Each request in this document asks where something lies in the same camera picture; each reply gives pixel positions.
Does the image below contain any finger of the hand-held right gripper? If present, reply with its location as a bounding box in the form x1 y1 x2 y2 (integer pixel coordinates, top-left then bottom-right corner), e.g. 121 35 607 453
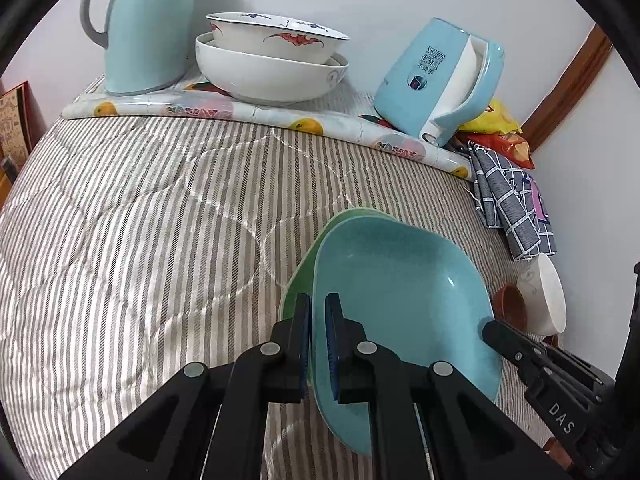
482 319 613 442

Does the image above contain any blue and white electric kettle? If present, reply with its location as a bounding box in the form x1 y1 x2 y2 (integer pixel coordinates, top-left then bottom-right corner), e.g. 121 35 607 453
373 17 506 148

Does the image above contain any small white bowl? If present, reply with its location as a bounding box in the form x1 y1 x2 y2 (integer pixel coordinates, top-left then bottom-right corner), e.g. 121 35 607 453
515 252 567 337

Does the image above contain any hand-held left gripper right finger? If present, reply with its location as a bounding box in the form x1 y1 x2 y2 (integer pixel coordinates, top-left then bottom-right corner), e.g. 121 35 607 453
325 292 571 480

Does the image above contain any brown wooden trim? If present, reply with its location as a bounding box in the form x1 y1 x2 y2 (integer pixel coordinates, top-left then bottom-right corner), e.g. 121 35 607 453
520 23 614 153

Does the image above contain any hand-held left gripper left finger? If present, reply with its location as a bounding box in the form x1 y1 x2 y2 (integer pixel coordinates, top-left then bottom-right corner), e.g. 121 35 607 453
60 292 314 480

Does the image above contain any grey checked cloth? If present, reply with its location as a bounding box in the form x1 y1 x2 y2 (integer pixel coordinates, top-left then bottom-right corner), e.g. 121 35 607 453
467 141 557 262

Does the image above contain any striped quilted blanket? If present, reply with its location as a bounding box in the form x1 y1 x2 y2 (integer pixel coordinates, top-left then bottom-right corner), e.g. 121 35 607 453
0 75 551 480

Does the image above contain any framed picture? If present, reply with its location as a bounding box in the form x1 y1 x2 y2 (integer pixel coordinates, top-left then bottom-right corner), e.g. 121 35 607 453
0 81 36 161

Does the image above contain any fruit print table mat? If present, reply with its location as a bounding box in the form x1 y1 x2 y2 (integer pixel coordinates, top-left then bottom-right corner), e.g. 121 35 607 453
61 74 473 181

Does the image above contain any white bowl with red print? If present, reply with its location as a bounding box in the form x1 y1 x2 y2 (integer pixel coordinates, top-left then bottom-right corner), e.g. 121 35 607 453
205 12 351 67

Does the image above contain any red snack bag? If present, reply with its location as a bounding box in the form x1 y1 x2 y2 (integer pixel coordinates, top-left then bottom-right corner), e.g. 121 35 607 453
462 132 535 170

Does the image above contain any small brown bowl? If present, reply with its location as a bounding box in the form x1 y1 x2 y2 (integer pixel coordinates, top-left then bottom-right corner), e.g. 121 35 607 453
492 282 531 331

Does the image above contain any light blue thermos jug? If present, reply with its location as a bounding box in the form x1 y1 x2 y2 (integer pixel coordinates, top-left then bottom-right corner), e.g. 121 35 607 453
81 0 197 97

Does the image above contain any yellow snack bag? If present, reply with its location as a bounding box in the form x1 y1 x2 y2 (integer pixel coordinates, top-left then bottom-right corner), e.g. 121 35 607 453
457 99 523 135

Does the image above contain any green square plate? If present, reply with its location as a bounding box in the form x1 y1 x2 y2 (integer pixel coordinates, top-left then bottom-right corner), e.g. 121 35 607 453
278 207 396 401

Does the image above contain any blue square plate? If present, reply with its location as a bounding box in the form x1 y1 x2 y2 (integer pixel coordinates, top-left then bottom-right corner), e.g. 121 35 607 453
311 219 502 458

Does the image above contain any large plain white bowl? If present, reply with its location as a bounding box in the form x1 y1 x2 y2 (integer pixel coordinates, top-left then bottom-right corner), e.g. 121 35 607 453
195 32 349 107

